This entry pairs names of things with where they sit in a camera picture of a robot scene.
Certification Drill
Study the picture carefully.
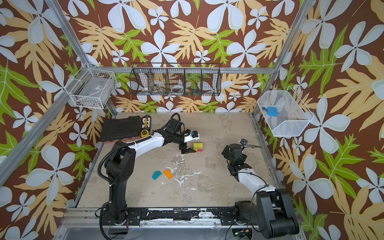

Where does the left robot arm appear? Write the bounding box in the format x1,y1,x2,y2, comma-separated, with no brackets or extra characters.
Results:
97,114,200,226

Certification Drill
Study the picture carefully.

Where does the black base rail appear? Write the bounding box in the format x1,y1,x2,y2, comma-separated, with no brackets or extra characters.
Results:
98,206,241,226

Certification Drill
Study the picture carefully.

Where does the blue object in basket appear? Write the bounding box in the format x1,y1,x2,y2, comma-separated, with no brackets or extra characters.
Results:
262,107,279,117

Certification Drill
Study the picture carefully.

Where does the black and red tool case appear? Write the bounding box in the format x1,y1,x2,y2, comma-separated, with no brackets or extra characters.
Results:
100,116,142,143

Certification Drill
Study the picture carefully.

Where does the white wire basket right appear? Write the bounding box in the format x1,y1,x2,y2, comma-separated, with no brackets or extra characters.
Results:
258,87,315,138

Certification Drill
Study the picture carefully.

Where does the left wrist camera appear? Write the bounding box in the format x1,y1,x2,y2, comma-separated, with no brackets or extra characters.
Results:
184,131,200,143

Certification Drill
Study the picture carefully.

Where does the yellow tape measure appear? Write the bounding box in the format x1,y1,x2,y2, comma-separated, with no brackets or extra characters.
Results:
141,129,150,138

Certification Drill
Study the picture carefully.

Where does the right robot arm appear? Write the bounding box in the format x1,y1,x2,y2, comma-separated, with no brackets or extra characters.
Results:
222,143,300,239

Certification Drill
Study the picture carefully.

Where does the white wire basket left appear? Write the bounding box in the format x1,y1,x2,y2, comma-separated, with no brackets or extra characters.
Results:
67,68,117,109

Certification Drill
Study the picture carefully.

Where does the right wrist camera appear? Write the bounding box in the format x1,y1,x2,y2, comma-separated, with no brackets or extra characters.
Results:
239,139,248,146

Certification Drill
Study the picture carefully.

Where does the white wire basket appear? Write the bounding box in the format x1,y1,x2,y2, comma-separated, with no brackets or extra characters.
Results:
67,68,117,109
258,87,315,138

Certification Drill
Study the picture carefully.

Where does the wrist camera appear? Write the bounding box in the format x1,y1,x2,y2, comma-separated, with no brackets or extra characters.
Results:
239,139,248,146
184,131,200,143

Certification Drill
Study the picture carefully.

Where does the orange wood block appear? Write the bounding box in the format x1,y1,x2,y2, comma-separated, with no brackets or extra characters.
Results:
164,169,173,179

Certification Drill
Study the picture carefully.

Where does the teal wood block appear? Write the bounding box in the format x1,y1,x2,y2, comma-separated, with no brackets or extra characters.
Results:
152,171,162,181

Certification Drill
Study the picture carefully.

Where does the black wire basket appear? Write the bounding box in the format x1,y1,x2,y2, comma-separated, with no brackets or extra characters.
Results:
128,63,222,96

